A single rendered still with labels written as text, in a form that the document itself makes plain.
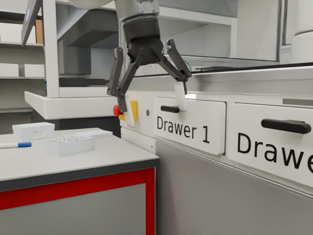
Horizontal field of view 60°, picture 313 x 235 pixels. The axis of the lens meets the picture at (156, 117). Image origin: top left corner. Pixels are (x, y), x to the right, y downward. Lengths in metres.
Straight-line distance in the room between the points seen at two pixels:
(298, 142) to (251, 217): 0.19
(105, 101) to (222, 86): 0.94
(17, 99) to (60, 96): 3.44
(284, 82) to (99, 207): 0.54
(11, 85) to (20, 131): 3.72
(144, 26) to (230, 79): 0.20
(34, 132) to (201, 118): 0.70
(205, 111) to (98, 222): 0.41
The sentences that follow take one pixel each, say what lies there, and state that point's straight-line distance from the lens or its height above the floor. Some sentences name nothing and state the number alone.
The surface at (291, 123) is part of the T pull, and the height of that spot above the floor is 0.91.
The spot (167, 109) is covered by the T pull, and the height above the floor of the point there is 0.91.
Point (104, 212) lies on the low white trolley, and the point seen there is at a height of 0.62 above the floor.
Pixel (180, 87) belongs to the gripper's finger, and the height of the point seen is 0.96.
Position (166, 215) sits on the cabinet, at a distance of 0.85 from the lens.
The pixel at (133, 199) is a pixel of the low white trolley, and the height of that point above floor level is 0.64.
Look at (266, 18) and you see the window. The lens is 0.54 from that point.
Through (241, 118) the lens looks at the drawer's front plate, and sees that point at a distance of 0.52.
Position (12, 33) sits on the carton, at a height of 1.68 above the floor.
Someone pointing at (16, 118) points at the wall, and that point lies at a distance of 4.83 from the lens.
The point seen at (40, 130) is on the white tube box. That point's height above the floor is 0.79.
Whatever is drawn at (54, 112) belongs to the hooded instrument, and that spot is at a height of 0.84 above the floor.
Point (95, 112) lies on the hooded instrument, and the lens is 1.42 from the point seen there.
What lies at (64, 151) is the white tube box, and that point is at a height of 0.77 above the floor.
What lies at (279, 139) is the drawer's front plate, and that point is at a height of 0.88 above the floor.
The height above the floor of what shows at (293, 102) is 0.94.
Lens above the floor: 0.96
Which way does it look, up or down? 7 degrees down
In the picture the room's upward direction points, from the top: straight up
